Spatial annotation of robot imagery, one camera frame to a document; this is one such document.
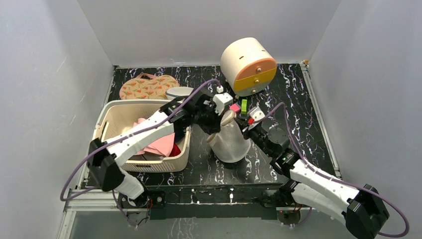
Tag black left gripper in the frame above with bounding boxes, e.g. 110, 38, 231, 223
193, 104, 224, 136

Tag beige-trimmed white mesh laundry bag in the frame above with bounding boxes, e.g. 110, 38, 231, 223
207, 110, 251, 163

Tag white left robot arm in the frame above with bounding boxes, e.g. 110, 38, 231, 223
87, 92, 233, 207

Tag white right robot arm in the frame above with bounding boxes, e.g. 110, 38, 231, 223
235, 119, 390, 239

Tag blue-trimmed white mesh laundry bag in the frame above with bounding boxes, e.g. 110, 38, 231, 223
165, 87, 194, 100

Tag cream plastic laundry basket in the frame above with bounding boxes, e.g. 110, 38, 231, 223
93, 99, 188, 173

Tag pink block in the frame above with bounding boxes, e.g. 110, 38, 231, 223
229, 103, 241, 113

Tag green block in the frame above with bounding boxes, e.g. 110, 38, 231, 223
241, 99, 247, 115

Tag dark clothes in basket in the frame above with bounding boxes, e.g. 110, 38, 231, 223
170, 127, 191, 159

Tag pink cloth in basket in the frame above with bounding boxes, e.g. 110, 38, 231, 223
135, 133, 181, 157

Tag cream round drawer cabinet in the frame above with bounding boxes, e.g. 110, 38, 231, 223
220, 37, 277, 97

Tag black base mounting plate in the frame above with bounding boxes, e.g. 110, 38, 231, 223
117, 184, 304, 224

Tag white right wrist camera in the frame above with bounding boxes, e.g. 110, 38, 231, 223
247, 107, 265, 125

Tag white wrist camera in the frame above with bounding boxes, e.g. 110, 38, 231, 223
212, 86, 233, 115
247, 107, 265, 125

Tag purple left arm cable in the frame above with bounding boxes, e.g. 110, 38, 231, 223
60, 78, 222, 202

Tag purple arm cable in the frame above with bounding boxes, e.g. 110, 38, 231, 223
254, 102, 411, 239
60, 78, 222, 202

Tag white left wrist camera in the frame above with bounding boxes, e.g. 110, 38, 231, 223
212, 86, 233, 115

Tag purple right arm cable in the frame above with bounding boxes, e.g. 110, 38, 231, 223
254, 102, 411, 239

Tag aluminium table edge rail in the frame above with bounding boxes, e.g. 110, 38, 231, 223
59, 188, 152, 239

